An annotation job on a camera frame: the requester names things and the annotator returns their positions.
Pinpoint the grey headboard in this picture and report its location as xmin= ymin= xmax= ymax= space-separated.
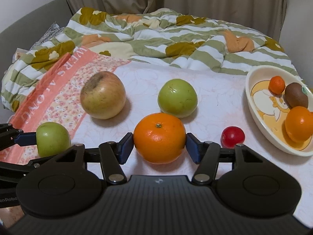
xmin=0 ymin=0 xmax=74 ymax=79

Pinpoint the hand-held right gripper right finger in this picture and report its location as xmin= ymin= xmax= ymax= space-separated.
xmin=185 ymin=132 xmax=266 ymax=186

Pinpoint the yellow apple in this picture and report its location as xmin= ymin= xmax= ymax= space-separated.
xmin=80 ymin=71 xmax=126 ymax=120

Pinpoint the brown kiwi with sticker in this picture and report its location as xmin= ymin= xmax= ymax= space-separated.
xmin=285 ymin=83 xmax=309 ymax=108

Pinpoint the grey patterned cloth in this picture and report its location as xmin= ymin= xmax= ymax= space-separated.
xmin=37 ymin=22 xmax=65 ymax=45

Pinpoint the cream plate with duck print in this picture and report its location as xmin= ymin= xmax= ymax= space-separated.
xmin=245 ymin=66 xmax=313 ymax=157

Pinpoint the green striped floral blanket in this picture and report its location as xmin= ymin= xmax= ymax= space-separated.
xmin=1 ymin=7 xmax=306 ymax=112

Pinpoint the small mandarin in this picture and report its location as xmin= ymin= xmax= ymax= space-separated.
xmin=268 ymin=76 xmax=286 ymax=95

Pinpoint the large orange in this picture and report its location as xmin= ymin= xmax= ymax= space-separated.
xmin=133 ymin=113 xmax=187 ymax=164

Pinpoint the green apple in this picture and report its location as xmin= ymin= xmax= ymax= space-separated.
xmin=157 ymin=79 xmax=197 ymax=116
xmin=36 ymin=122 xmax=71 ymax=157

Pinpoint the red cherry tomato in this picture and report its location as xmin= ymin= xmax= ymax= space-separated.
xmin=221 ymin=126 xmax=245 ymax=148

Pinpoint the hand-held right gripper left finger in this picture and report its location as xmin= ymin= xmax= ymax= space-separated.
xmin=55 ymin=132 xmax=134 ymax=185

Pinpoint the pink floral tablecloth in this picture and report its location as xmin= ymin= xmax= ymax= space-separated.
xmin=0 ymin=45 xmax=313 ymax=228

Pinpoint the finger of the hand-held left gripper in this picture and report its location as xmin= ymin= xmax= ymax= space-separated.
xmin=0 ymin=155 xmax=58 ymax=177
xmin=0 ymin=123 xmax=38 ymax=152

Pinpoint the beige paper packet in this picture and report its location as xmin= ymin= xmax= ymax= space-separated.
xmin=15 ymin=48 xmax=28 ymax=61

